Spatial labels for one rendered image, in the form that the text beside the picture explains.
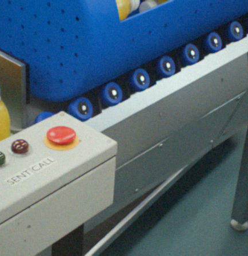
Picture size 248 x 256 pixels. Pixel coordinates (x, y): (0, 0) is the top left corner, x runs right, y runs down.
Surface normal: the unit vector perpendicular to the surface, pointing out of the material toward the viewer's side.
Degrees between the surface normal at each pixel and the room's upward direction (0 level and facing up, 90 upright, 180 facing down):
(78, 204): 90
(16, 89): 90
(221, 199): 0
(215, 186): 0
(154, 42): 106
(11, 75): 90
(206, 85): 70
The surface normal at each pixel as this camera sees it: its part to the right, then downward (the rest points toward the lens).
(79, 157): 0.06, -0.84
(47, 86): -0.67, 0.37
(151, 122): 0.72, 0.10
